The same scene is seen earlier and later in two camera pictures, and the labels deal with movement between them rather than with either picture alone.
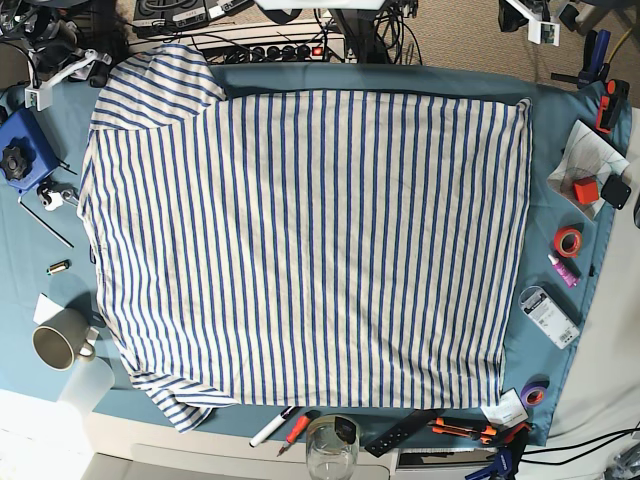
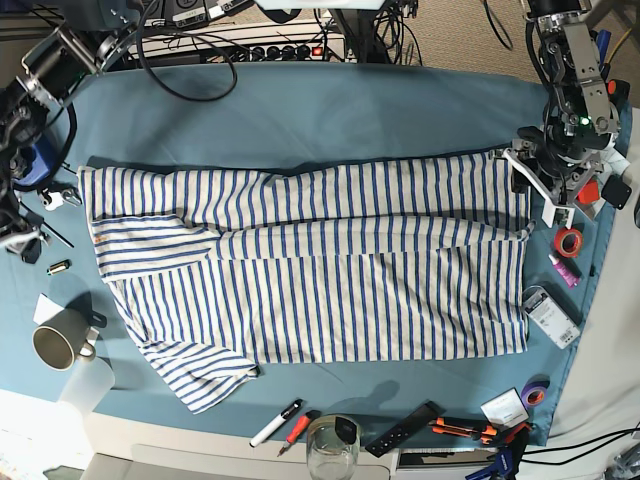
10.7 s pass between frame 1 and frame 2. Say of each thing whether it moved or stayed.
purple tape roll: stayed
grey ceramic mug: stayed
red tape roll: stayed
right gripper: moved
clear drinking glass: stayed
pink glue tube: stayed
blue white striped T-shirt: moved
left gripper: moved
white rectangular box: stayed
